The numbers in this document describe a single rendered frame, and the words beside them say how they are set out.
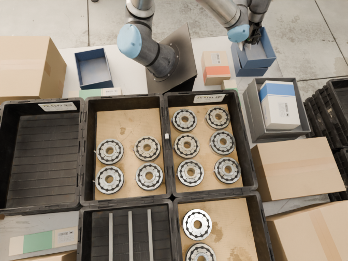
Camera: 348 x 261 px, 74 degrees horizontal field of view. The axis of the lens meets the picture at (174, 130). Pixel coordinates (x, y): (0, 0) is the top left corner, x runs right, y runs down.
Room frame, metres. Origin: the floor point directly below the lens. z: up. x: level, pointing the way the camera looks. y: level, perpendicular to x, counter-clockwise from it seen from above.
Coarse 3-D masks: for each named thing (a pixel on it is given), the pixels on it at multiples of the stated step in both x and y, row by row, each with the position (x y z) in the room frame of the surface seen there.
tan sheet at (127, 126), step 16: (112, 112) 0.38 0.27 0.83; (128, 112) 0.40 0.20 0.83; (144, 112) 0.41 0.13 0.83; (112, 128) 0.31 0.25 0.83; (128, 128) 0.32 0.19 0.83; (144, 128) 0.34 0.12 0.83; (160, 128) 0.35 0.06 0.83; (96, 144) 0.24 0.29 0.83; (128, 144) 0.26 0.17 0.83; (160, 144) 0.28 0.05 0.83; (96, 160) 0.17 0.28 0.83; (128, 160) 0.20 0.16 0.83; (160, 160) 0.22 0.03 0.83; (128, 176) 0.13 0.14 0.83; (96, 192) 0.06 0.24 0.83; (128, 192) 0.08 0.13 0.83; (144, 192) 0.09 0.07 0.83; (160, 192) 0.09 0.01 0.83
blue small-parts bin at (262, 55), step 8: (264, 32) 0.97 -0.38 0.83; (264, 40) 0.94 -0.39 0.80; (256, 48) 0.91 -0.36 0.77; (264, 48) 0.91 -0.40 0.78; (272, 48) 0.86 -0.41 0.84; (240, 56) 0.82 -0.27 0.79; (248, 56) 0.84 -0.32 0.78; (256, 56) 0.85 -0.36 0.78; (264, 56) 0.86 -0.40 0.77; (272, 56) 0.83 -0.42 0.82; (248, 64) 0.76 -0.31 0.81; (256, 64) 0.78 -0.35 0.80; (264, 64) 0.79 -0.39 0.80
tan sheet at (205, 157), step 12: (168, 108) 0.45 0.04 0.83; (180, 108) 0.46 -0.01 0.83; (192, 108) 0.46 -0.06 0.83; (204, 108) 0.47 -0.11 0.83; (204, 120) 0.42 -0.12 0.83; (192, 132) 0.35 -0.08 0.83; (204, 132) 0.36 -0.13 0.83; (204, 144) 0.31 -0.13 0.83; (204, 156) 0.26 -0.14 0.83; (216, 156) 0.27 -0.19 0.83; (228, 156) 0.28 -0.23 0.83; (204, 168) 0.21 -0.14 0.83; (204, 180) 0.16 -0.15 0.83; (216, 180) 0.17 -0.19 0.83; (240, 180) 0.19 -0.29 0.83; (180, 192) 0.11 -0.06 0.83
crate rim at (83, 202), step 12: (96, 96) 0.40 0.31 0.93; (108, 96) 0.40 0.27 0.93; (120, 96) 0.41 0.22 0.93; (132, 96) 0.42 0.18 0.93; (144, 96) 0.43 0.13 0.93; (156, 96) 0.44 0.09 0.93; (84, 108) 0.34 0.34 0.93; (84, 120) 0.29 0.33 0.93; (84, 132) 0.25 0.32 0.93; (84, 144) 0.21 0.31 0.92; (84, 156) 0.16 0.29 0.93; (168, 156) 0.21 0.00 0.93; (84, 168) 0.12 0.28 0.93; (168, 168) 0.17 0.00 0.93; (84, 180) 0.08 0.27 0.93; (168, 180) 0.13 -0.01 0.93; (84, 192) 0.05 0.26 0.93; (168, 192) 0.09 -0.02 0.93; (84, 204) 0.01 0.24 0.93; (96, 204) 0.01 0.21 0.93
